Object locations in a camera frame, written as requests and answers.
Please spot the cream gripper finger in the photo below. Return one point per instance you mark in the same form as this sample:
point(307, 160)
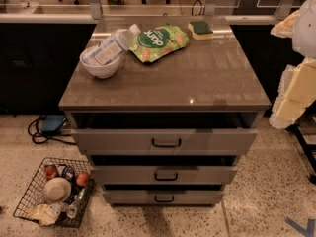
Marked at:
point(296, 92)
point(284, 29)

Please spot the blue plastic water bottle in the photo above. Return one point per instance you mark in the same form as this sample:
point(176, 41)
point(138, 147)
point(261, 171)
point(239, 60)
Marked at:
point(111, 48)

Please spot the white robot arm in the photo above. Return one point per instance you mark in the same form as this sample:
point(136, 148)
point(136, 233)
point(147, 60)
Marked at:
point(304, 31)

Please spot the white ceramic bowl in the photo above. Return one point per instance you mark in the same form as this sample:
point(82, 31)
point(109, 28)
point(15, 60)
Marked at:
point(100, 71)

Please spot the small clear bottle in basket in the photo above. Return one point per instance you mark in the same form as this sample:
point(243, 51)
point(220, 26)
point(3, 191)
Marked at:
point(73, 208)

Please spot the green yellow sponge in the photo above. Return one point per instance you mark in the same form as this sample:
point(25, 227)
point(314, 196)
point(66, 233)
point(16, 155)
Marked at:
point(200, 30)

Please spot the green snack pouch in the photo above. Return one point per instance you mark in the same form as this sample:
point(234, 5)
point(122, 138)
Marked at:
point(151, 45)

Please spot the grey drawer cabinet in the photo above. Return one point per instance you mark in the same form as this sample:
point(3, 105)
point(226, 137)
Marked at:
point(209, 84)

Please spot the middle grey drawer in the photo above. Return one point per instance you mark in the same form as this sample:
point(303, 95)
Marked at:
point(163, 175)

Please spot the grey drawer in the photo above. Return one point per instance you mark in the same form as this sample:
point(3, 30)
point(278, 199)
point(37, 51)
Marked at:
point(164, 142)
point(163, 198)
point(163, 175)

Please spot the bottom grey drawer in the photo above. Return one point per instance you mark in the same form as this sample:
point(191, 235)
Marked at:
point(163, 198)

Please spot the top grey drawer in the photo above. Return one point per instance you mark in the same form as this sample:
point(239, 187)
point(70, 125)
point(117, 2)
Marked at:
point(164, 142)

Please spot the red tomato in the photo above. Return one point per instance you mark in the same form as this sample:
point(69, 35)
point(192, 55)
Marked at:
point(82, 179)

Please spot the dark can in basket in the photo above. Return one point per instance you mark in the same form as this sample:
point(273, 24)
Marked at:
point(66, 172)

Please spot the blue power adapter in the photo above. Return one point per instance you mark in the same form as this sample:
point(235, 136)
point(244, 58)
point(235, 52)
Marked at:
point(52, 124)

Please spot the red jar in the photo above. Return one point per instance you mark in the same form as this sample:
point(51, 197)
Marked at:
point(50, 171)

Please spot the beige round lid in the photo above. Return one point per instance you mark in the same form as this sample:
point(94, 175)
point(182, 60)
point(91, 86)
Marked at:
point(56, 190)

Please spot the yellow packet in basket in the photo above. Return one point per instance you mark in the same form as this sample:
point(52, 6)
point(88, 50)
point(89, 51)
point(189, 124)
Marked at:
point(45, 214)

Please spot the black wire basket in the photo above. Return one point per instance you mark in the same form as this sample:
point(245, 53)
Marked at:
point(33, 195)

